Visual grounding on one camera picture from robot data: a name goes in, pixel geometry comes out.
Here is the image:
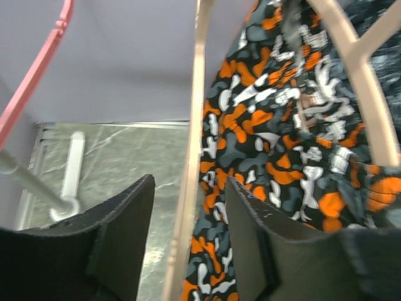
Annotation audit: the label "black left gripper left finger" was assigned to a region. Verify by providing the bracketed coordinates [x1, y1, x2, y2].
[1, 175, 155, 300]

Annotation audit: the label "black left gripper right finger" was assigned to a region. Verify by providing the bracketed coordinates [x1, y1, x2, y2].
[225, 177, 400, 300]

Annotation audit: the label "orange camouflage shorts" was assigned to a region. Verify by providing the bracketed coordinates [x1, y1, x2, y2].
[180, 1, 400, 300]

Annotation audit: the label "pink empty hanger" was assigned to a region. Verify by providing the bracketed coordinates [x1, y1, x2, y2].
[1, 0, 75, 147]

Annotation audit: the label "beige hanger with camouflage shorts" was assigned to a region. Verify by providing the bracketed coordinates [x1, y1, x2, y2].
[308, 0, 400, 167]

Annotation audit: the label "dark leaf-print shorts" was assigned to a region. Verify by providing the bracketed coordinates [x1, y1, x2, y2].
[345, 0, 400, 130]

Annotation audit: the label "white metal clothes rack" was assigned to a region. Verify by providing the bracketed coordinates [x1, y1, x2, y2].
[0, 131, 86, 224]

